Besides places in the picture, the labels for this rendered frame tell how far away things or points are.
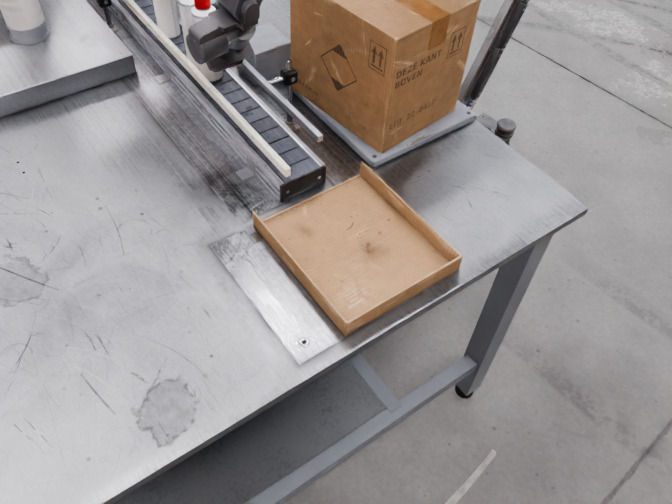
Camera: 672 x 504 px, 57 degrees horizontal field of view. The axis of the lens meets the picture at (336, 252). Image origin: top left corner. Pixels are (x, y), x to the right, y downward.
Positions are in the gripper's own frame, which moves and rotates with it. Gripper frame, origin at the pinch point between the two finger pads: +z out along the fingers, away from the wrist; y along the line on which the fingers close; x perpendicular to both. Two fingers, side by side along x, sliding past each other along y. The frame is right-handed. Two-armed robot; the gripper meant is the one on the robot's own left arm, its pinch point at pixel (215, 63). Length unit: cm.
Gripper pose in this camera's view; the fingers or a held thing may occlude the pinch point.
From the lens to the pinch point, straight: 143.6
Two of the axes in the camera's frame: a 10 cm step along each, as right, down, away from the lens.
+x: 4.2, 9.0, 0.9
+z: -4.2, 1.0, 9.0
